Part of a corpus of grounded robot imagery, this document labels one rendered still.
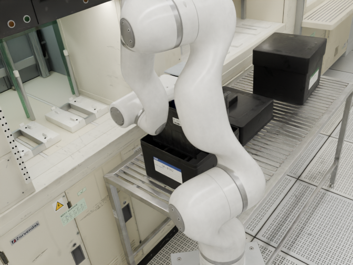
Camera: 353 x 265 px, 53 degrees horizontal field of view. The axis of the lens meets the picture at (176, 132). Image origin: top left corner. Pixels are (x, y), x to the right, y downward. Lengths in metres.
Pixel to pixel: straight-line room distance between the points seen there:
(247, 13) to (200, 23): 2.17
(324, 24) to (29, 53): 1.96
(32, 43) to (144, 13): 1.59
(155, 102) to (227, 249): 0.42
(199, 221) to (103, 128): 0.94
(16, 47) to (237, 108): 1.26
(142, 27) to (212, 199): 0.37
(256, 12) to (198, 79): 2.14
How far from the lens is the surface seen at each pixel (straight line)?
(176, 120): 1.21
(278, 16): 2.72
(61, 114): 1.72
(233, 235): 0.88
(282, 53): 1.82
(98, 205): 1.59
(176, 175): 1.30
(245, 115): 1.59
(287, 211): 2.36
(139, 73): 0.92
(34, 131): 1.65
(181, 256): 1.17
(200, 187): 0.75
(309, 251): 2.19
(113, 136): 1.53
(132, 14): 0.63
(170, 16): 0.64
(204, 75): 0.68
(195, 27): 0.66
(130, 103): 1.04
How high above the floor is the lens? 1.70
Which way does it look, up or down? 34 degrees down
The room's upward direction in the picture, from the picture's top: 6 degrees counter-clockwise
